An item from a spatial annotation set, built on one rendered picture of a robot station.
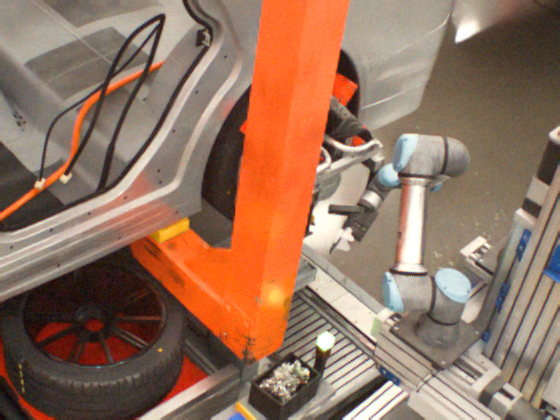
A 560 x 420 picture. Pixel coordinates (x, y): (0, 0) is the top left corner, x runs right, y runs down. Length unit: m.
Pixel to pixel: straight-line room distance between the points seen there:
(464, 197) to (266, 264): 2.29
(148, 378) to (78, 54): 1.29
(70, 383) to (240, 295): 0.63
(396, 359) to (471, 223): 1.81
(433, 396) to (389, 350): 0.26
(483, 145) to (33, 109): 2.75
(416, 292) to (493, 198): 2.26
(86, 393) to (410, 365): 1.07
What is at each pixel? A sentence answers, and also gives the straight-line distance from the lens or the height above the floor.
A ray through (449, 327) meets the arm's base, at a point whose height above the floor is 0.90.
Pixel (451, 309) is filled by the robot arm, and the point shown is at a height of 0.98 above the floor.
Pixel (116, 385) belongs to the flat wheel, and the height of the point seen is 0.49.
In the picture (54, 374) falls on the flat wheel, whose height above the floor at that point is 0.50.
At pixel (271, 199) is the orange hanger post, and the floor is 1.24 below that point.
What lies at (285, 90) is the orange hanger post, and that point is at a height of 1.61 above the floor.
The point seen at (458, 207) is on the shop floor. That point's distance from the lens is 4.88.
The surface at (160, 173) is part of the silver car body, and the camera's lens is 3.14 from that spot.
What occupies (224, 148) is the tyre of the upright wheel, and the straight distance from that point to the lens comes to 3.28.
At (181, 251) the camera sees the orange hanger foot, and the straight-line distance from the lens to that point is 3.31.
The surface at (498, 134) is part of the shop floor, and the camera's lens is 5.54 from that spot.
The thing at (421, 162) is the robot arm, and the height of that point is 1.34.
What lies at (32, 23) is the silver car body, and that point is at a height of 1.03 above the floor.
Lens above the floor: 2.93
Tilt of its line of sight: 40 degrees down
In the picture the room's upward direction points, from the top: 10 degrees clockwise
